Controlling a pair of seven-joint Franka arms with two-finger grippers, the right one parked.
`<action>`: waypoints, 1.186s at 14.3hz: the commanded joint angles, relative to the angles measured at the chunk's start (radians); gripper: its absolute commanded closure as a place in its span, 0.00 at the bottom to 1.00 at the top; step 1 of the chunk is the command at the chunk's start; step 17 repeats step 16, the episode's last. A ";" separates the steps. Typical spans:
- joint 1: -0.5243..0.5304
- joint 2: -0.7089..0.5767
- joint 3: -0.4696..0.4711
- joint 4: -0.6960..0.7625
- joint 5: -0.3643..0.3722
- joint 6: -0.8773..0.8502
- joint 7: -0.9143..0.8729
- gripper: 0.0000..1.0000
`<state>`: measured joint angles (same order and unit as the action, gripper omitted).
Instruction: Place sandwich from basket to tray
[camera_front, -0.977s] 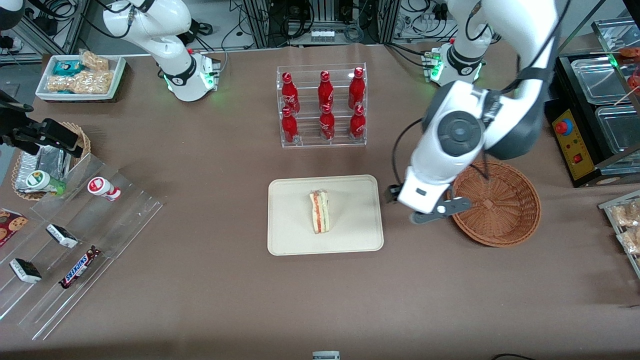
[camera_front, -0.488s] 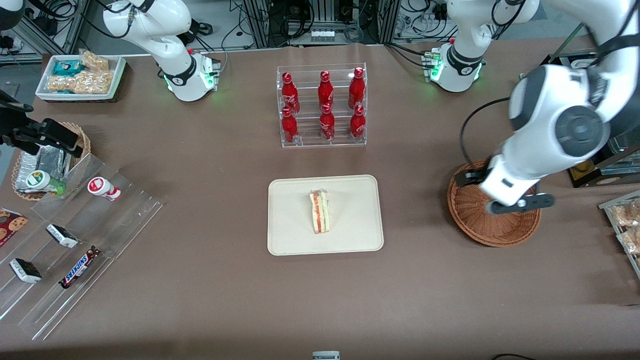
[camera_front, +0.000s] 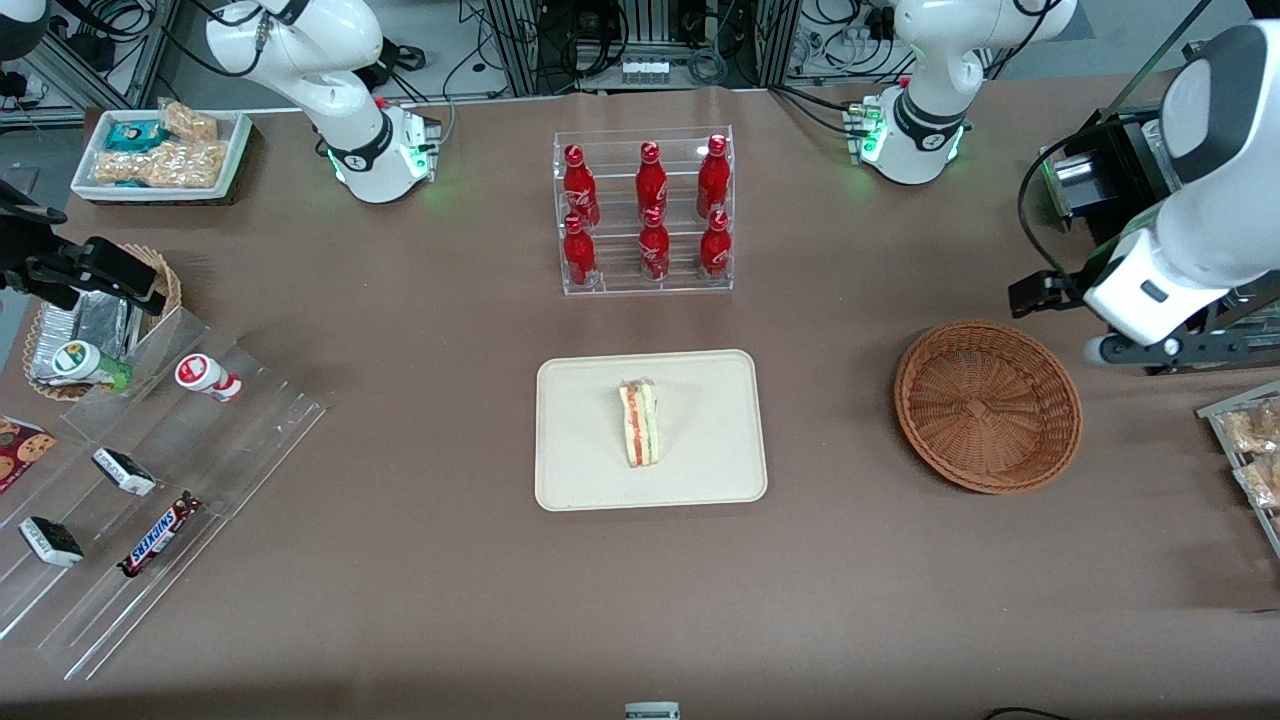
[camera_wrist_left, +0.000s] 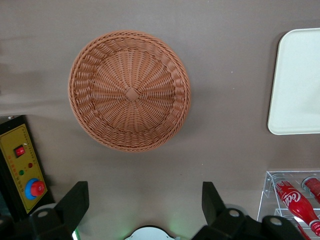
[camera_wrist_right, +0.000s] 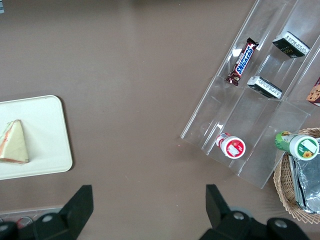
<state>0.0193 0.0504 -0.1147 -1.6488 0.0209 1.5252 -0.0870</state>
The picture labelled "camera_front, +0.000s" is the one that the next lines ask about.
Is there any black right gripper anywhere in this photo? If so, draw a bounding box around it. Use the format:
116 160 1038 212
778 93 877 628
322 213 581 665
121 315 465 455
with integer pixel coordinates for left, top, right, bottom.
0 180 167 316

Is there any triangle sandwich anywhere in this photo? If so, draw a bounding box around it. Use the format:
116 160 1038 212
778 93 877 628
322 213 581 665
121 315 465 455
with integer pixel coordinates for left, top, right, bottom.
618 377 663 469

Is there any light tan wicker basket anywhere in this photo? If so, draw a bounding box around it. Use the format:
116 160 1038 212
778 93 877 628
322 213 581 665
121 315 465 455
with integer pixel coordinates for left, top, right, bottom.
22 243 183 401

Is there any brown round wicker basket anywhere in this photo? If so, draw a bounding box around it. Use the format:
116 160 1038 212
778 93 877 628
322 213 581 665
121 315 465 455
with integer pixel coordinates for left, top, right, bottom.
893 319 1084 496

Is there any white rectangular snack tray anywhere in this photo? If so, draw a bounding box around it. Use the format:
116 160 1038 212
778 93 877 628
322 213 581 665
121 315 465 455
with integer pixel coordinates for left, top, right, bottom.
70 108 253 204

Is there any grey rectangular snack tray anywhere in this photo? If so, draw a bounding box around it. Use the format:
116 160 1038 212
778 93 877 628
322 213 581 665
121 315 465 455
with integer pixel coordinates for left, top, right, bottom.
1197 380 1280 556

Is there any cream plastic tray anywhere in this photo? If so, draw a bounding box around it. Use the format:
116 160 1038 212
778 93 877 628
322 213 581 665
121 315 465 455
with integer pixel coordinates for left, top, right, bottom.
535 349 769 513

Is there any silver foil packet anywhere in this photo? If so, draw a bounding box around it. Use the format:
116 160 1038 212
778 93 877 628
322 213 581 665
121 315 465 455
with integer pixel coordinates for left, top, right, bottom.
75 290 134 359
28 303 83 386

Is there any green white yogurt bottle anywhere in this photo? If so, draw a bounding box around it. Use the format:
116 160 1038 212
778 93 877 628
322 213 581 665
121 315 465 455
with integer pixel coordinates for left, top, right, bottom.
52 340 133 391

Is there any large nut bar packet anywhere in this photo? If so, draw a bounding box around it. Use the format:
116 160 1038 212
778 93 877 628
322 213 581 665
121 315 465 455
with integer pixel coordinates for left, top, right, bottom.
95 140 229 189

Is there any black and silver machine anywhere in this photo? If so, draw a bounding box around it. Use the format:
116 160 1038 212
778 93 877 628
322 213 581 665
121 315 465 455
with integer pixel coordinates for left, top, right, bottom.
1040 40 1280 376

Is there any teal snack packet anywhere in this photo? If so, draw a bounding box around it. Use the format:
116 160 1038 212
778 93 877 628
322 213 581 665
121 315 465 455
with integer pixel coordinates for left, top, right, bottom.
105 120 166 153

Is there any red white yogurt bottle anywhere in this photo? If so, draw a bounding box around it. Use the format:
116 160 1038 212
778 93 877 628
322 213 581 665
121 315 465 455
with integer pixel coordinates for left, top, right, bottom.
175 353 243 403

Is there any small nut bar packet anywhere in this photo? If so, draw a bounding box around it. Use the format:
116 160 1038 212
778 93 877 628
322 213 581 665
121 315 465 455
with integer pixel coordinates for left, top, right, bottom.
160 100 219 143

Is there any chocolate chip cookie box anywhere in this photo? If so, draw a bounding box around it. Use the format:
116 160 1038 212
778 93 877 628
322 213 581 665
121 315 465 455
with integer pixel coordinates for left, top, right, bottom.
0 415 58 494

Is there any black and white snack box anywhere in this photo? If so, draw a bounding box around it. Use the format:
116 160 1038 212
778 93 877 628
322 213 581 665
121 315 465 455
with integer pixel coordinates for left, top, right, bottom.
18 515 86 568
92 447 158 498

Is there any clear acrylic stepped shelf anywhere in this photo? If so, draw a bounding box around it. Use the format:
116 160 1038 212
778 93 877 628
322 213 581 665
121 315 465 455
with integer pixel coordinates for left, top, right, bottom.
0 305 329 683

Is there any clear bag of pastry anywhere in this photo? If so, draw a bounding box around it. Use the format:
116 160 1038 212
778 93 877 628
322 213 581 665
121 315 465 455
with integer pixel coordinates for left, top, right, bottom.
1235 455 1280 511
1220 400 1280 456

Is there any Snickers chocolate bar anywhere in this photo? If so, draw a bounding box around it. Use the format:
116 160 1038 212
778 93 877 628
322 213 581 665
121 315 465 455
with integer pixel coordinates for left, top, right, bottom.
118 492 201 578

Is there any red cola bottle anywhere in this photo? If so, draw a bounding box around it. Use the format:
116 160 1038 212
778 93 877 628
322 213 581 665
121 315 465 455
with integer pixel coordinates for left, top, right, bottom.
699 209 731 280
563 143 601 229
562 213 598 289
639 207 671 282
636 141 669 221
697 134 731 219

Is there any clear acrylic bottle rack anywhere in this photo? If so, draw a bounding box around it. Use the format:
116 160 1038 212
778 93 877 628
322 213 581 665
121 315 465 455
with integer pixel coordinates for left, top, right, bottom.
552 125 736 297

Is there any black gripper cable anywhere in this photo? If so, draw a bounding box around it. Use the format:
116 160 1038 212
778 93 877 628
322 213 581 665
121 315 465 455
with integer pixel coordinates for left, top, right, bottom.
1018 135 1111 301

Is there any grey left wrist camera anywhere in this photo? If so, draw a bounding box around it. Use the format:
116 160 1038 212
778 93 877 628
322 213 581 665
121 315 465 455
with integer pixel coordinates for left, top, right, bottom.
1085 330 1201 369

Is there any aluminium profile frame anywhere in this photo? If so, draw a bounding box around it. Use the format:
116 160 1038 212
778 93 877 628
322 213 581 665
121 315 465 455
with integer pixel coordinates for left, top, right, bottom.
485 0 801 96
0 0 181 126

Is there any grey coiled cable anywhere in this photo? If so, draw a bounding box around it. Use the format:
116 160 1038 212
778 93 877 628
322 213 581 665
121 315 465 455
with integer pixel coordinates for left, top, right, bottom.
685 45 731 86

